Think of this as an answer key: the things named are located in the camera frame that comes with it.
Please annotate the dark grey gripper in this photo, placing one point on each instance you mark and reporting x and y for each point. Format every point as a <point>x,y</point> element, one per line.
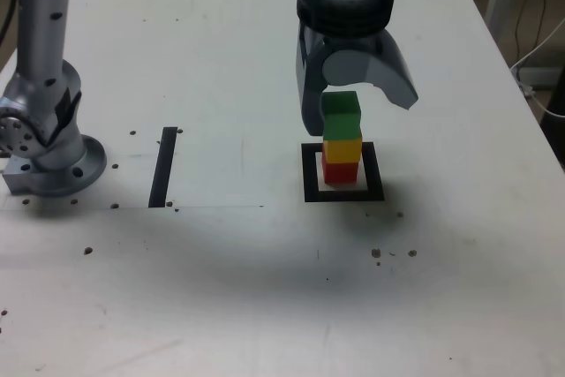
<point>353,41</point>

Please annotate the green cube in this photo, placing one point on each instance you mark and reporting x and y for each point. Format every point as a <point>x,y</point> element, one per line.
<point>341,116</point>

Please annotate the beige box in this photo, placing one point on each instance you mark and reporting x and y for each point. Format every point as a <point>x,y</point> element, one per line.
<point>545,77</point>

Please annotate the yellow cube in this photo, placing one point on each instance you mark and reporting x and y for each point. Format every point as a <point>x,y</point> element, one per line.
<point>342,151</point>

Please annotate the black tape strip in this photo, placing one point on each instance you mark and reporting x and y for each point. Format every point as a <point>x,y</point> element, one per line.
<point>162,169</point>

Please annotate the black tape square outline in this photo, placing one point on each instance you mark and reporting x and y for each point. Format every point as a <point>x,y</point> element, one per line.
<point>309,174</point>

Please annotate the red cube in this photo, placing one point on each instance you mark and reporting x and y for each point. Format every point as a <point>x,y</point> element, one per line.
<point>340,171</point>

